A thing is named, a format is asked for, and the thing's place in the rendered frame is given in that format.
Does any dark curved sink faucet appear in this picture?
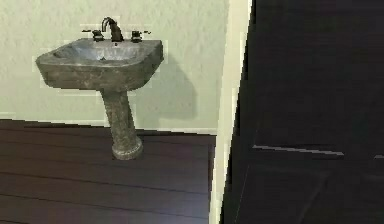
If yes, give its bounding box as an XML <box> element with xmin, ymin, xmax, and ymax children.
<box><xmin>82</xmin><ymin>16</ymin><xmax>152</xmax><ymax>43</ymax></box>

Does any dark wooden room door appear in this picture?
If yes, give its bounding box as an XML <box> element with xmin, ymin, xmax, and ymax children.
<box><xmin>219</xmin><ymin>0</ymin><xmax>384</xmax><ymax>224</ymax></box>

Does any grey stone pedestal sink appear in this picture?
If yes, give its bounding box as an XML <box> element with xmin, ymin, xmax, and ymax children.
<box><xmin>35</xmin><ymin>37</ymin><xmax>165</xmax><ymax>161</ymax></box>

